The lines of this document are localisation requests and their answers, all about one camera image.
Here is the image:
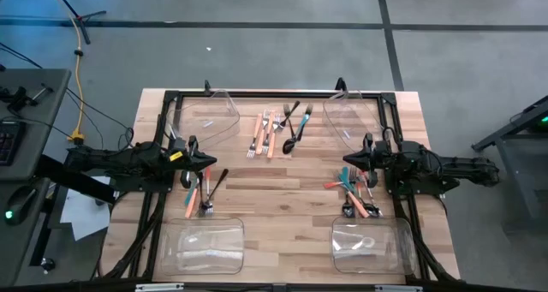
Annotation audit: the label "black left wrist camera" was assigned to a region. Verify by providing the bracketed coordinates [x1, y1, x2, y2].
[170, 135, 188, 153]

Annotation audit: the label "black desk mount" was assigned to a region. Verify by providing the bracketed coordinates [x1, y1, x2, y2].
[0, 82, 56, 113]

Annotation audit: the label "black tripod stand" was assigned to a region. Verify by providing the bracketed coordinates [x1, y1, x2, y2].
[47, 0, 108, 45]

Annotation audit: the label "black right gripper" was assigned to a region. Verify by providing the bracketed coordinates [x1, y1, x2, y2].
[342, 133, 402, 188]

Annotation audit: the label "black keyboard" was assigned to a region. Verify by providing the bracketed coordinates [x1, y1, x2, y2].
[0, 120, 26, 167]

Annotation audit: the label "teal-handled spoon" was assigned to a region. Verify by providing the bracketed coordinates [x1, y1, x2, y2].
[337, 170, 359, 219]
[282, 111, 310, 156]

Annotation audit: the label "black aluminium frame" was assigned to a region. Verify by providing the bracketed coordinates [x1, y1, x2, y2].
[98, 88, 462, 292]

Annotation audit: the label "grey desk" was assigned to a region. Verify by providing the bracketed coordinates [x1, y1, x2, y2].
[0, 68, 73, 287]

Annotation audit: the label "dark metal side table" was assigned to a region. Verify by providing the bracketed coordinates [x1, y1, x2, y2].
[470, 93, 548, 233]

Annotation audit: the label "yellow cable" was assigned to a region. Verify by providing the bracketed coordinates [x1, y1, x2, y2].
[42, 0, 86, 146]

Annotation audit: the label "silver metal bracket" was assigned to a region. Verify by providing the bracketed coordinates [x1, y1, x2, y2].
[134, 283, 185, 292]
[374, 284, 424, 292]

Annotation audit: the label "black support beam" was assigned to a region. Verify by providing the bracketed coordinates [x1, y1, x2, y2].
[33, 154, 117, 204]

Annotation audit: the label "clear plastic bin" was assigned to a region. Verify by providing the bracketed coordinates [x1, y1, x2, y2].
[321, 90, 386, 154]
[331, 217, 417, 276]
[159, 217, 246, 276]
[164, 89, 241, 152]

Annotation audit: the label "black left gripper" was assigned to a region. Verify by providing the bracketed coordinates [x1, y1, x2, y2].
[160, 134, 217, 189]

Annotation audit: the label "black computer mouse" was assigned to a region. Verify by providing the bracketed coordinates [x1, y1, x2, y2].
[3, 185, 39, 227]

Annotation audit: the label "white paper sheets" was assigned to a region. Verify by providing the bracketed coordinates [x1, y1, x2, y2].
[59, 175, 111, 241]

